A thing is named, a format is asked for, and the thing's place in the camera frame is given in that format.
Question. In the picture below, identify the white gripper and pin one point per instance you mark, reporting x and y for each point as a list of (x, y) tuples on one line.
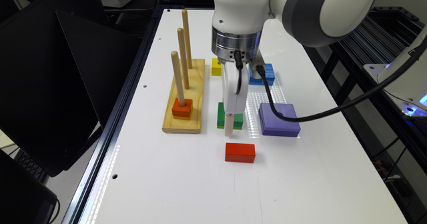
[(233, 103)]

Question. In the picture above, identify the green square block with hole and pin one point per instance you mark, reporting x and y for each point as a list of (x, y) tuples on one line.
[(238, 118)]

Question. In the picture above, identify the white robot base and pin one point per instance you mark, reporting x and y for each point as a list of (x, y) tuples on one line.
[(408, 92)]

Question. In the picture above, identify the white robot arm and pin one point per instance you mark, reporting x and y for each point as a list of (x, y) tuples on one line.
[(237, 29)]

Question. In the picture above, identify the red rectangular block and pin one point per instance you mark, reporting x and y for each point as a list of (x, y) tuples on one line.
[(240, 152)]

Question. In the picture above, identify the purple square block with hole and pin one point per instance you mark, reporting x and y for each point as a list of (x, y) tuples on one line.
[(272, 125)]

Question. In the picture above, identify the red block on peg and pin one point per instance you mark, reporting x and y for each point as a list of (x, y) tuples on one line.
[(184, 111)]

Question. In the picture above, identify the thin yellow block under red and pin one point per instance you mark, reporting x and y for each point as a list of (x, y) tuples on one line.
[(179, 117)]

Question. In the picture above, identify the yellow square block with hole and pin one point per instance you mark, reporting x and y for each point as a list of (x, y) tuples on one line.
[(216, 67)]

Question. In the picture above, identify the blue square block with hole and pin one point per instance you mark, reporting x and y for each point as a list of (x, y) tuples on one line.
[(255, 79)]

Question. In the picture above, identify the wooden peg base board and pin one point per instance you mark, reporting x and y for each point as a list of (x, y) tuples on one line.
[(195, 93)]

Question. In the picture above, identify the front wooden peg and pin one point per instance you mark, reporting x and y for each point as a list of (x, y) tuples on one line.
[(178, 80)]

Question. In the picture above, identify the rear wooden peg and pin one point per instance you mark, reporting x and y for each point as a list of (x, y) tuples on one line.
[(187, 38)]

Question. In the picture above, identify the large black monitor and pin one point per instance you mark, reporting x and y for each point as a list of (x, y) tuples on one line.
[(62, 70)]

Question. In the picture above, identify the black keyboard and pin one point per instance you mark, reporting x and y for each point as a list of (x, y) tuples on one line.
[(31, 166)]

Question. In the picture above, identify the black laptop corner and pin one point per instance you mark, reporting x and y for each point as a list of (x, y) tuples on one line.
[(23, 198)]

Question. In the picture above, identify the black aluminium frame rails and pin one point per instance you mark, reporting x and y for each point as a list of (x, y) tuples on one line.
[(365, 54)]

